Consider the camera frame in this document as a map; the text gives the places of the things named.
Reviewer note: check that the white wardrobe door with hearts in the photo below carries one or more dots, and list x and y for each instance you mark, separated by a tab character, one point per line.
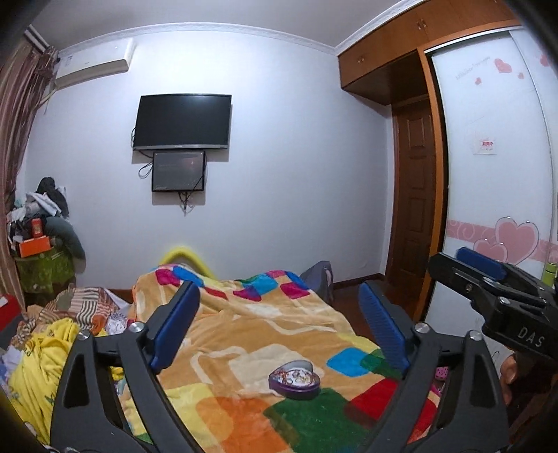
488	196

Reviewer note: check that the small black wall monitor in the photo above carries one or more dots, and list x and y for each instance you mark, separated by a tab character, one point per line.
178	170

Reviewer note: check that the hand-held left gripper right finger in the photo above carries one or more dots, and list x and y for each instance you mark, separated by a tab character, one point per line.
383	326

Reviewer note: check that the orange box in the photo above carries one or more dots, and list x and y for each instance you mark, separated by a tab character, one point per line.
34	246

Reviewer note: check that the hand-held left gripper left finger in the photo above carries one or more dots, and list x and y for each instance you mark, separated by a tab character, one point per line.
174	324

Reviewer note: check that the green bottle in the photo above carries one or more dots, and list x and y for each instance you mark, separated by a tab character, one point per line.
552	274

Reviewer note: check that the white air conditioner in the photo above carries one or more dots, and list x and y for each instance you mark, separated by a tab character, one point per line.
91	65

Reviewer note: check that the yellow cloth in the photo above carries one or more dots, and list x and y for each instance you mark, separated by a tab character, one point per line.
35	374

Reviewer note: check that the grey pillow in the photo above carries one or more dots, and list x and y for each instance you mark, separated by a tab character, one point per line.
67	237

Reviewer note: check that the wooden overhead cabinet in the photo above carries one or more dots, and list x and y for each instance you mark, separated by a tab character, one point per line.
383	61

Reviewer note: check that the small red box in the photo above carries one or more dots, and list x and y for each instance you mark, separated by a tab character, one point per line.
36	228

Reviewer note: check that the green patterned cloth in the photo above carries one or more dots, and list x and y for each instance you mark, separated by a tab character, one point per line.
43	270

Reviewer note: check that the white paper label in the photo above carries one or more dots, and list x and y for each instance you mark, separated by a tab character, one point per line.
484	145

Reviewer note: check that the purple heart-shaped tin box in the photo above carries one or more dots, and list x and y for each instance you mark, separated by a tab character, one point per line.
295	380

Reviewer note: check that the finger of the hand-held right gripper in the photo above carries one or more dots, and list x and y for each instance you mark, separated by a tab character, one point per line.
481	261
453	272

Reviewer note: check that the colourful patchwork blanket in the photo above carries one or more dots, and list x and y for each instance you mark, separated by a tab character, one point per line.
244	331

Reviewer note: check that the grey backpack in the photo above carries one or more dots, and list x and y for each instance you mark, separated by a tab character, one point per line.
320	278

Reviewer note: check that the striped cloth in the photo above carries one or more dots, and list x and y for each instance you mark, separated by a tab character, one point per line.
83	305

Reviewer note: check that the large black wall television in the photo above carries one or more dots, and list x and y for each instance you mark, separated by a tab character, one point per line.
182	122

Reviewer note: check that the brown wooden door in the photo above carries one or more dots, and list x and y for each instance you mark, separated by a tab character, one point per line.
414	187

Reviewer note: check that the person's right hand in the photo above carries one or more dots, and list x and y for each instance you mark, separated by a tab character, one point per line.
510	379

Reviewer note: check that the pile of clothes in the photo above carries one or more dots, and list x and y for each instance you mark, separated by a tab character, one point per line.
41	202

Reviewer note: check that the striped pink curtain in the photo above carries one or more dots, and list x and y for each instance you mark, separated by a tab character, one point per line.
17	130

